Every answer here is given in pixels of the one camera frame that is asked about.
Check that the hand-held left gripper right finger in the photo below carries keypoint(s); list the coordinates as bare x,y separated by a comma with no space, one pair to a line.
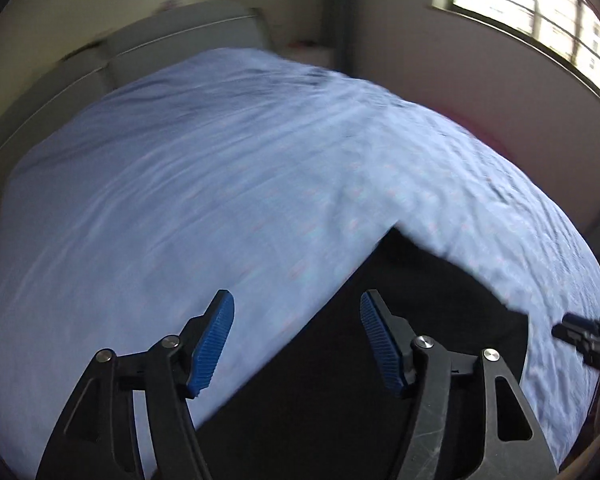
380,342

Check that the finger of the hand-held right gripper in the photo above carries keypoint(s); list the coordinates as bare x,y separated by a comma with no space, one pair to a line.
580,332

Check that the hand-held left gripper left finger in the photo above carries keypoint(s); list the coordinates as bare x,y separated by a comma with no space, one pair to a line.
213,345

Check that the light blue bed sheet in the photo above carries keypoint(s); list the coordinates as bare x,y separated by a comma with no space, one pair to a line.
190,195

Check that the grey bed headboard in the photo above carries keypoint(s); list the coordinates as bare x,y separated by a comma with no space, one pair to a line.
115,65

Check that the white bedside table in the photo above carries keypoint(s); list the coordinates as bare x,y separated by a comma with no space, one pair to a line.
307,54

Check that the window with metal bars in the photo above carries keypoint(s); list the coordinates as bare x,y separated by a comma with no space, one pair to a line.
535,7

